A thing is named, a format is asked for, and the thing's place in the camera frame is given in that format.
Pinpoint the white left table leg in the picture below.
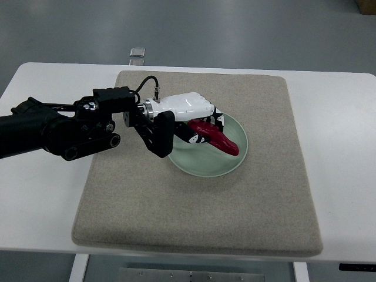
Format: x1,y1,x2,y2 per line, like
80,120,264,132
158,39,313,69
69,254,89,282

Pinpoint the white right table leg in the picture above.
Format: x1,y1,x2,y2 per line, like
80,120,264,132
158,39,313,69
293,262,310,282

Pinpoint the cardboard box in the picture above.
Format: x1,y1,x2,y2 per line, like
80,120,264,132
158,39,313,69
356,0,376,15

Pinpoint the white table leg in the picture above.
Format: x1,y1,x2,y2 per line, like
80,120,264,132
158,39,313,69
69,254,89,282
293,262,310,282

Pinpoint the metal table base plate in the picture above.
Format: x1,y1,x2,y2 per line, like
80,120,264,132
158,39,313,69
117,268,265,282

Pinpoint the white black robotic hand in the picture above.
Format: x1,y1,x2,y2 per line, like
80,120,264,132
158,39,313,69
138,92,224,143

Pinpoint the beige fabric mat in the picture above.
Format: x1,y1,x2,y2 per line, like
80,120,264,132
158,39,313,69
72,72,323,257

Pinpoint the red pepper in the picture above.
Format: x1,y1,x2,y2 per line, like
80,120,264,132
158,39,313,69
188,119,239,156

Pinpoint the black table control panel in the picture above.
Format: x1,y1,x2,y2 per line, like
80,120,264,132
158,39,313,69
338,263,376,272

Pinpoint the clear plastic floor piece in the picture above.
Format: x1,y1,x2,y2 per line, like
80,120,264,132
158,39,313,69
129,47,146,66

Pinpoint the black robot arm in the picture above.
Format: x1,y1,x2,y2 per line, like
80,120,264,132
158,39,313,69
1,86,175,161

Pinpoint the light green plate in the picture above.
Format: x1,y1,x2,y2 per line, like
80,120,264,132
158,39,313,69
169,114,249,177

